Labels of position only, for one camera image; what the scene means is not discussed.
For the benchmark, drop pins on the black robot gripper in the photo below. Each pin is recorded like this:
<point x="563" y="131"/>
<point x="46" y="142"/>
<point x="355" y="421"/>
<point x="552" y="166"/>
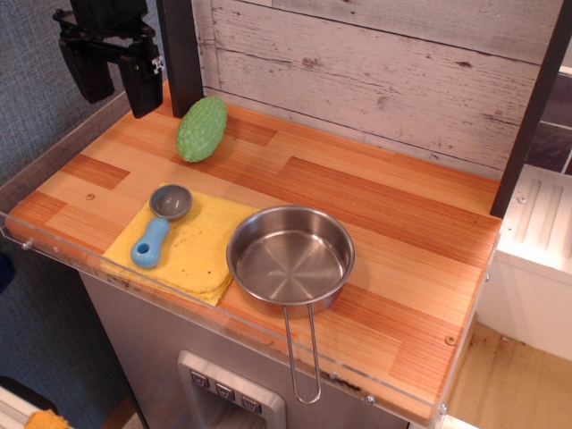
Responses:
<point x="93" y="33"/>

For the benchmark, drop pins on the green bitter gourd toy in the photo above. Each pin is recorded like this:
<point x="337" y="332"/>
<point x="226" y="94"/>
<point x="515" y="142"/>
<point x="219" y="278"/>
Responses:
<point x="201" y="129"/>

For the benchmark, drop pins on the stainless steel pan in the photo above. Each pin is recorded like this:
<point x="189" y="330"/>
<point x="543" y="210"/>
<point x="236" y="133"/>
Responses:
<point x="294" y="260"/>

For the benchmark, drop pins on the blue grey toy spoon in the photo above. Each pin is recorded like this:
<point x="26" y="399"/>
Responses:
<point x="169" y="202"/>

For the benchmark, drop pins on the yellow folded cloth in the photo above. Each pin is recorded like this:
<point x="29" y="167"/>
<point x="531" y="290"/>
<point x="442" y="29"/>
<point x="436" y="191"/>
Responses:
<point x="193" y="257"/>

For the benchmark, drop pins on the grey toy fridge cabinet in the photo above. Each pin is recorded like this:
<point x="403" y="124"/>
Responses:
<point x="147" y="337"/>

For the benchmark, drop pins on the silver dispenser panel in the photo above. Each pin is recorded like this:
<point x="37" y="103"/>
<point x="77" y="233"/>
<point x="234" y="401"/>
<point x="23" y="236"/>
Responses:
<point x="220" y="398"/>

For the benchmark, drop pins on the orange object bottom left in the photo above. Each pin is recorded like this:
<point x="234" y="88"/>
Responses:
<point x="46" y="419"/>

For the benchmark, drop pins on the white toy sink unit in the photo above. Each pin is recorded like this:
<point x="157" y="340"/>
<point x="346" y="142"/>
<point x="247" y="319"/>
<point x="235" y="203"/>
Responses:
<point x="527" y="295"/>

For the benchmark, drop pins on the dark left upright post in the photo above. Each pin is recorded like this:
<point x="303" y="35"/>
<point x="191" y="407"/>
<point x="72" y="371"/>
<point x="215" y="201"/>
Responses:
<point x="180" y="44"/>

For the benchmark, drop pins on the dark upright post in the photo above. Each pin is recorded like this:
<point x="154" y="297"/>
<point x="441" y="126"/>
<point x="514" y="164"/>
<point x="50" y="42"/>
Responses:
<point x="180" y="44"/>
<point x="545" y="81"/>

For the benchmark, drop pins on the dark right upright post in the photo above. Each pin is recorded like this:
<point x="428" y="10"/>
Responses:
<point x="545" y="81"/>

